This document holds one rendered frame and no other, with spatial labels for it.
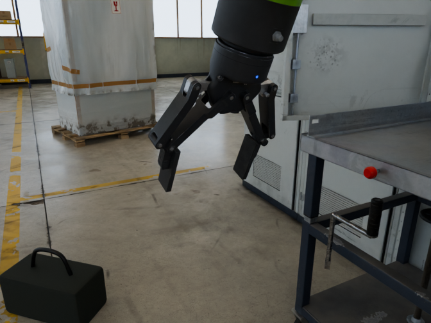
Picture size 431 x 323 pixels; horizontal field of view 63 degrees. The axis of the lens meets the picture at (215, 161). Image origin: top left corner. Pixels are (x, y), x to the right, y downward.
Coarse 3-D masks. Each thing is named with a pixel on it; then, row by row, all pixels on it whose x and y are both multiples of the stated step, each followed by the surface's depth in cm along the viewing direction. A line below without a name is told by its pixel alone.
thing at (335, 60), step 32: (320, 0) 131; (352, 0) 132; (384, 0) 134; (416, 0) 136; (320, 32) 134; (352, 32) 136; (384, 32) 138; (416, 32) 140; (288, 64) 134; (320, 64) 138; (352, 64) 140; (384, 64) 142; (416, 64) 144; (288, 96) 138; (320, 96) 143; (352, 96) 145; (384, 96) 147; (416, 96) 149
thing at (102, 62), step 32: (64, 0) 361; (96, 0) 381; (128, 0) 404; (64, 32) 370; (96, 32) 390; (128, 32) 413; (64, 64) 389; (96, 64) 398; (128, 64) 422; (64, 96) 421; (96, 96) 410; (128, 96) 437; (64, 128) 448; (96, 128) 420
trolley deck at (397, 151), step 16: (384, 128) 125; (400, 128) 125; (416, 128) 125; (304, 144) 117; (320, 144) 110; (336, 144) 106; (352, 144) 106; (368, 144) 106; (384, 144) 106; (400, 144) 106; (416, 144) 106; (336, 160) 105; (352, 160) 100; (368, 160) 95; (384, 160) 91; (400, 160) 91; (416, 160) 91; (384, 176) 91; (400, 176) 87; (416, 176) 83; (416, 192) 84
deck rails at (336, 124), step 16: (336, 112) 118; (352, 112) 121; (368, 112) 125; (384, 112) 128; (400, 112) 133; (416, 112) 137; (320, 128) 116; (336, 128) 119; (352, 128) 123; (368, 128) 124
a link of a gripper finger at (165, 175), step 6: (174, 150) 46; (174, 156) 46; (174, 162) 47; (174, 168) 47; (162, 174) 50; (168, 174) 48; (174, 174) 48; (162, 180) 50; (168, 180) 48; (162, 186) 50; (168, 186) 49
